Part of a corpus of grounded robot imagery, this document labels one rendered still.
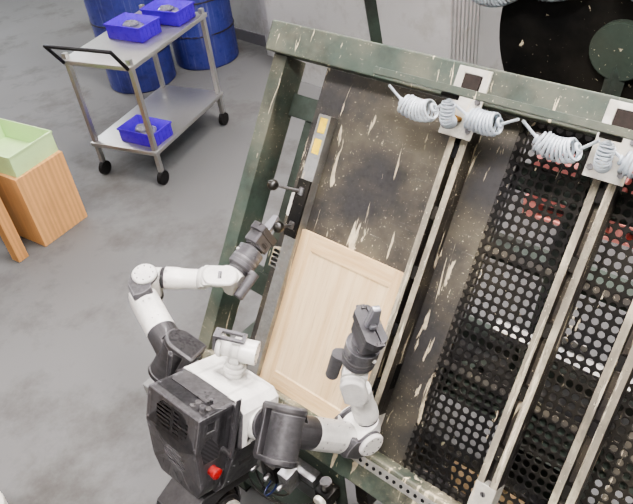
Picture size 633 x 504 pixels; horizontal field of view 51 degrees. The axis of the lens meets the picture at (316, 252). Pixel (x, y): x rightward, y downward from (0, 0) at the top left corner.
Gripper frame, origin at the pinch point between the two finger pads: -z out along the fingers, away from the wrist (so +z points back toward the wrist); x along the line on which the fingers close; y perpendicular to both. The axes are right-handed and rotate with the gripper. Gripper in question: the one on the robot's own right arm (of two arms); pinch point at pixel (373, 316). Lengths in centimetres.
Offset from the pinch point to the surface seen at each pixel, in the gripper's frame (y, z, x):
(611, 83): 91, -25, 54
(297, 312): 3, 59, 47
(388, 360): 20.3, 43.2, 13.6
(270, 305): -4, 62, 54
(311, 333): 6, 60, 39
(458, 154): 39, -11, 43
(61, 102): -80, 277, 495
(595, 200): 59, -20, 11
